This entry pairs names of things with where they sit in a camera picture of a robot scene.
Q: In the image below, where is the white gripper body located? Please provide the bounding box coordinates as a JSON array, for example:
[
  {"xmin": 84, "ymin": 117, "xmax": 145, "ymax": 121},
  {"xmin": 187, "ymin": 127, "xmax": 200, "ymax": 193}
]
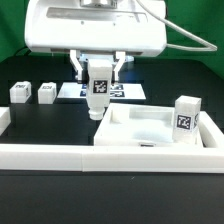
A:
[{"xmin": 25, "ymin": 0, "xmax": 167, "ymax": 57}]

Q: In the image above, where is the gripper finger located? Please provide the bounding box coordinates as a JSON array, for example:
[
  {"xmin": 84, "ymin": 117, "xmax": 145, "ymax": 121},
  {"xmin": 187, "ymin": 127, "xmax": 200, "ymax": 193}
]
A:
[
  {"xmin": 112, "ymin": 51, "xmax": 126, "ymax": 83},
  {"xmin": 70, "ymin": 50, "xmax": 88, "ymax": 84}
]

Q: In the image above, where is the white square tabletop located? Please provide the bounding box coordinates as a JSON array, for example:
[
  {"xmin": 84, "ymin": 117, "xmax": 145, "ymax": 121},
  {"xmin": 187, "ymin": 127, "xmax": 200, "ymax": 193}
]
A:
[{"xmin": 93, "ymin": 103, "xmax": 204, "ymax": 148}]

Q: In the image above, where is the white marker sheet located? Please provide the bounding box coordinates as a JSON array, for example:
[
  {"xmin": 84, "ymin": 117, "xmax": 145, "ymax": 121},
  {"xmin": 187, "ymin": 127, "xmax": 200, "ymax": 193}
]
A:
[{"xmin": 57, "ymin": 82, "xmax": 146, "ymax": 100}]

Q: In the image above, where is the white U-shaped fence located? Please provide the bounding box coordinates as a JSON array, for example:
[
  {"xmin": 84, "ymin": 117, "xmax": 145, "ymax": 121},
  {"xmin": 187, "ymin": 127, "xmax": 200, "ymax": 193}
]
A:
[{"xmin": 0, "ymin": 112, "xmax": 224, "ymax": 173}]

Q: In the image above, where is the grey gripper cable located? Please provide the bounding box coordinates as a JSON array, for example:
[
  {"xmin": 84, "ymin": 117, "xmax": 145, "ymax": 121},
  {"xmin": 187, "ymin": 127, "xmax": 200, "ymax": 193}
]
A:
[{"xmin": 134, "ymin": 0, "xmax": 218, "ymax": 53}]

